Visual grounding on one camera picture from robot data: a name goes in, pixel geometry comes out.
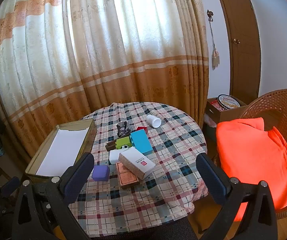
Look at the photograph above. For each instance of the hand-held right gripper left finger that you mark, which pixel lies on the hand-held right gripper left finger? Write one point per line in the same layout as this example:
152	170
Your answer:
79	177

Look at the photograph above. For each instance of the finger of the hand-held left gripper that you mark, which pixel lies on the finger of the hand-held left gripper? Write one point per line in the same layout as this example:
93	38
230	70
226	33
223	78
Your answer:
8	188

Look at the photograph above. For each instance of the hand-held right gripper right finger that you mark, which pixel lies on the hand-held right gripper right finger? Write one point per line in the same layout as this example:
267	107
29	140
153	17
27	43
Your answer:
213	180

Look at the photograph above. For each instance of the small purple box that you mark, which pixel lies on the small purple box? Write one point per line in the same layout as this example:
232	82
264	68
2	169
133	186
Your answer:
100	173

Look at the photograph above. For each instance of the white charger plug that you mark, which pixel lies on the white charger plug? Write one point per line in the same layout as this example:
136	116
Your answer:
114	156

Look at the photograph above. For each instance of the gold rectangular metal tin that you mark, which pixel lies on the gold rectangular metal tin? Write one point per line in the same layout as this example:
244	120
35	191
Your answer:
89	136

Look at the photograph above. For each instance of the brown wooden comb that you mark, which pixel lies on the brown wooden comb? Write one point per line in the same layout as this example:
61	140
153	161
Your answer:
110	145

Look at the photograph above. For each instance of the pink copper box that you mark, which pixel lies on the pink copper box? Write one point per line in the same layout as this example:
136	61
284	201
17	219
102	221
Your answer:
127	178

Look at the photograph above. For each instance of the green building block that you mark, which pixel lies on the green building block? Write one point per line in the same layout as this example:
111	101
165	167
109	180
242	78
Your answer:
122	142

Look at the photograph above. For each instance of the white carton with red label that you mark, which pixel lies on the white carton with red label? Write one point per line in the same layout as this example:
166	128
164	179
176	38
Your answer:
136	163

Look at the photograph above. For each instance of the grey toy figure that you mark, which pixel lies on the grey toy figure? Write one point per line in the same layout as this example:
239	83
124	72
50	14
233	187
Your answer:
123	129

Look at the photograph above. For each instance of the blue building block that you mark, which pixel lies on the blue building block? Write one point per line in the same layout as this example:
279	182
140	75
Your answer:
141	142

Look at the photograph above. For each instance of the red building block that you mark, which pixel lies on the red building block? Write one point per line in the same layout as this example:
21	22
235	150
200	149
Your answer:
142	129

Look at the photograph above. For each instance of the white plastic bottle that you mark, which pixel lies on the white plastic bottle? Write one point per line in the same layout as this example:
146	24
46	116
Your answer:
154	121

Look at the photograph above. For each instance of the white paper lining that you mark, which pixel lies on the white paper lining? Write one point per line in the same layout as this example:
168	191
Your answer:
63	150

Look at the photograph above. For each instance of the orange cushion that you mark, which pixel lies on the orange cushion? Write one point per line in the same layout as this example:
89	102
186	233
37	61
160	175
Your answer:
253	160

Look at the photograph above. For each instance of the plaid tablecloth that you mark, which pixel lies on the plaid tablecloth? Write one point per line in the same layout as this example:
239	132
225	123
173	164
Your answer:
171	155

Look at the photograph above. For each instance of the brown cardboard box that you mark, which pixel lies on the brown cardboard box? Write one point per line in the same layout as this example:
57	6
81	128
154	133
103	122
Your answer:
227	116

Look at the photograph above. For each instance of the red packet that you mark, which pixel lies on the red packet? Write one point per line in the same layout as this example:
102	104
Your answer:
214	104

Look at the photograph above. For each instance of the round cookie tin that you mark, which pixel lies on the round cookie tin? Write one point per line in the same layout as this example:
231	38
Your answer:
229	101

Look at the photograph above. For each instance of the brown wicker chair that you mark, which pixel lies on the brown wicker chair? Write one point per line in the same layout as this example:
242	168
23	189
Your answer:
278	100

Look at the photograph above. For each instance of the curtain tieback tassel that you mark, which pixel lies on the curtain tieback tassel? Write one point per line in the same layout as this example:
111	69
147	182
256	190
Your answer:
214	57

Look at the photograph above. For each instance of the cream and orange curtain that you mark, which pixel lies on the cream and orange curtain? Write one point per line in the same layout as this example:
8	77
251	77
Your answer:
108	42

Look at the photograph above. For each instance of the brass door knob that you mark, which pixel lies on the brass door knob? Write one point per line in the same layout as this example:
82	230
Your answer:
236	41

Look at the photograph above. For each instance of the brown wooden door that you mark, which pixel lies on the brown wooden door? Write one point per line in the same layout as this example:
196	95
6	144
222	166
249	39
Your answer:
241	17

